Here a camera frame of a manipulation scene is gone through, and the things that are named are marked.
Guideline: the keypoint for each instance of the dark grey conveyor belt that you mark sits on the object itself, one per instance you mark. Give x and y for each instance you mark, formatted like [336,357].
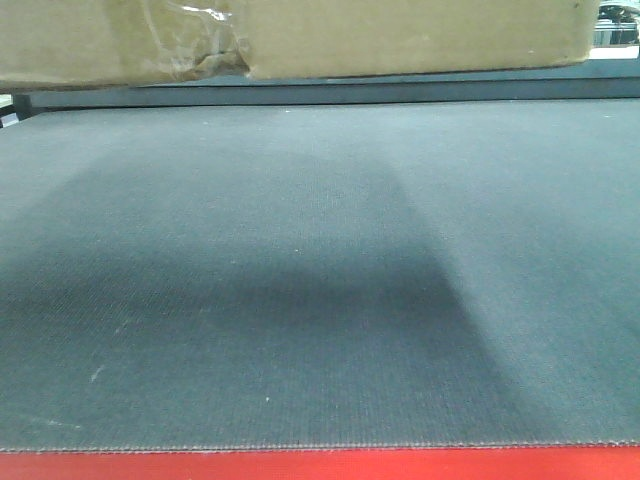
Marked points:
[414,261]

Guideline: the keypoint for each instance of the red conveyor edge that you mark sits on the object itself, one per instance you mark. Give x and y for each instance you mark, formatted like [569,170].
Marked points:
[458,463]

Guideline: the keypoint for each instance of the brown cardboard carton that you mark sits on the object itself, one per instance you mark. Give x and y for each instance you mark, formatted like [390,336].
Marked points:
[69,45]

